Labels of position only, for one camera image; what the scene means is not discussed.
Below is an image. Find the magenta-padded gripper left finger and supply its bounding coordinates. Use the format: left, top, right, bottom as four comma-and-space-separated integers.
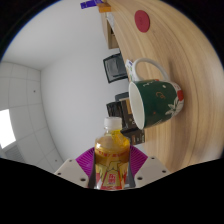
54, 147, 97, 189

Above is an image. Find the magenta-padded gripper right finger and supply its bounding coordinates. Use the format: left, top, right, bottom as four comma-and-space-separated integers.
128, 146, 172, 188

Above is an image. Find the yellow-labelled tea drink bottle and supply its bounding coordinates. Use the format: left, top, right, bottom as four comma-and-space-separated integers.
93, 116, 132, 191

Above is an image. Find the wide dark brown box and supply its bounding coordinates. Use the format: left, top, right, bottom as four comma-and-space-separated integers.
105, 99, 136, 130

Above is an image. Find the green white-lined mug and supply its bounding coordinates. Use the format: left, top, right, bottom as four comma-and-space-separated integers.
128, 57, 185, 131

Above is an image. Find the square ceiling light panel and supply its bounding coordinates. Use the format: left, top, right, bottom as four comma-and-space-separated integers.
0, 108, 17, 150

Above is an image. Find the printed white leaflet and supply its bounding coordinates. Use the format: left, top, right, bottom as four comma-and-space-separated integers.
124, 58, 135, 81

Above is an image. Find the black mesh-back office chair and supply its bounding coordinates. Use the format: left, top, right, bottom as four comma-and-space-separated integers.
102, 52, 129, 84

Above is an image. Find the wooden side desk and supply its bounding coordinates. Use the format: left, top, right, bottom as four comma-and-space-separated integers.
99, 12, 120, 50

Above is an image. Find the flat round red coaster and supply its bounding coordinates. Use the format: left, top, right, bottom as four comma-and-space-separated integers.
134, 9, 151, 33

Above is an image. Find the purple upright box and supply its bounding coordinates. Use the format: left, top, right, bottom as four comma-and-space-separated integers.
79, 0, 104, 10

